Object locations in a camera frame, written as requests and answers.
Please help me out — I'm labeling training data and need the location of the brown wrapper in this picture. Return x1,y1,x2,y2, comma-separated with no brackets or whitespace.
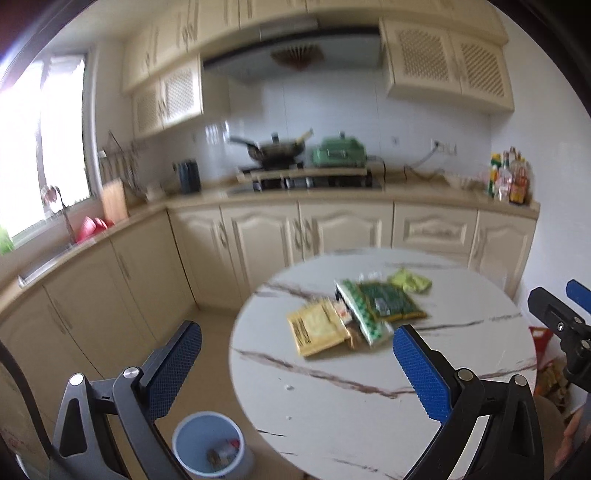
208,440,241,467

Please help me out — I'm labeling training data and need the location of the black wok with lid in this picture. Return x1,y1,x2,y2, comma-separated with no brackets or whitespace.
229,129,314,162

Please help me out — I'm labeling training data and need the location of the yellow patterned bag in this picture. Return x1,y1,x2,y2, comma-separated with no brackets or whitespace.
536,362,571,407

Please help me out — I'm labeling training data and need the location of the black power cable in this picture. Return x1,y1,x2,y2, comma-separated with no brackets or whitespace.
367,148,446,183

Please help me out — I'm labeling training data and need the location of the lattice door wall cabinet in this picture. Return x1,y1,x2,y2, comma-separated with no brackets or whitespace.
131,53,205,139
379,17,515,114

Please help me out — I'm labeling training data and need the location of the yellow snack packet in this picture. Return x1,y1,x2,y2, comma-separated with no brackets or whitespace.
286,300,352,358

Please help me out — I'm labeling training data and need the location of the blue trash bin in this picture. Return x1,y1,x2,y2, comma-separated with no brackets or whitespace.
173,412,254,478

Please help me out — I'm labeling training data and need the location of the dark printed snack packet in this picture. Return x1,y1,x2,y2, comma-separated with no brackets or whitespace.
358,281,428,321

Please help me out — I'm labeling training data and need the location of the red plastic basin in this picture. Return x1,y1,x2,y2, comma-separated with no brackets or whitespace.
75,216,115,244

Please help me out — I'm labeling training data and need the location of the red carton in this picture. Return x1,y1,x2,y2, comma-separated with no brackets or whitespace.
529,325,552,365

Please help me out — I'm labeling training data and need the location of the steel kitchen sink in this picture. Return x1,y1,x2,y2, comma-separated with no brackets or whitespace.
18,242,88,287

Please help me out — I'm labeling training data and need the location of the wooden stove board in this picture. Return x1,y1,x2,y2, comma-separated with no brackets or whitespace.
238,167,374,182

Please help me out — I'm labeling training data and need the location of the black gas stove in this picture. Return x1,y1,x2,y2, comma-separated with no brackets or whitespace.
227,173,384,195

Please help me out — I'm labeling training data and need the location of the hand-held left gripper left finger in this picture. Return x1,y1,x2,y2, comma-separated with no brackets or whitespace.
50,320,204,480

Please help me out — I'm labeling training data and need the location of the group of condiment bottles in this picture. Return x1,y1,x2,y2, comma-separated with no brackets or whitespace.
488,147,531,205

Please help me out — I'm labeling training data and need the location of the white green snack packet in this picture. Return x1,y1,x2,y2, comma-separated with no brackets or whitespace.
335,279,393,347

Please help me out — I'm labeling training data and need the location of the wooden cutting board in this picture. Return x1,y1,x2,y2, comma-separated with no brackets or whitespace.
100,179,129,223

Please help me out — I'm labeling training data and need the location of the cream upper wall cabinet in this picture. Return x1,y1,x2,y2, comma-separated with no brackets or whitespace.
121,0,509,95

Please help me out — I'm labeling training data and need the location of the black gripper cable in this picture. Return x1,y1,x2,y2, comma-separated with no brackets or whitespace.
0,342,51,462

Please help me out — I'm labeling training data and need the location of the steel faucet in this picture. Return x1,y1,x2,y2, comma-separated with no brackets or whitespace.
53,187,77,245

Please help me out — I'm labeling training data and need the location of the wall utensil rack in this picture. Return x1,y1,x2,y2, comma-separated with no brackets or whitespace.
99,130,148,185

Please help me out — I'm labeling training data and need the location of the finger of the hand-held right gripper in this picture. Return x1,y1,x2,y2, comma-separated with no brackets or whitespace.
527,287,591,386
566,278,591,308

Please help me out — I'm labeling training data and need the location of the green electric cooker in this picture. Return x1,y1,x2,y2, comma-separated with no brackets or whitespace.
310,134,370,168

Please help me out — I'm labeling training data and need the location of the person's right forearm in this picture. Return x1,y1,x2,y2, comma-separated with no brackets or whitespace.
554,406,591,480

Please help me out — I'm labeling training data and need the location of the lime green snack packet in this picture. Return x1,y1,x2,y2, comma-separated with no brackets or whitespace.
388,268,432,294

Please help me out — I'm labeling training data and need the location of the kitchen window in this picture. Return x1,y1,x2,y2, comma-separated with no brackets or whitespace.
0,53,100,241

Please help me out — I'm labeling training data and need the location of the black range hood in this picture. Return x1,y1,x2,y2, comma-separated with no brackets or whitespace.
202,21,384,84

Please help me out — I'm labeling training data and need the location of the round marble table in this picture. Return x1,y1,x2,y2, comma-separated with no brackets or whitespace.
229,249,539,480

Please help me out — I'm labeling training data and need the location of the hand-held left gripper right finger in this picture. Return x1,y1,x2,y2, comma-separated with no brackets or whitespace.
392,324,546,480

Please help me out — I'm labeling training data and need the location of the black electric kettle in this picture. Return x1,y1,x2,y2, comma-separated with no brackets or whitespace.
173,158,201,195

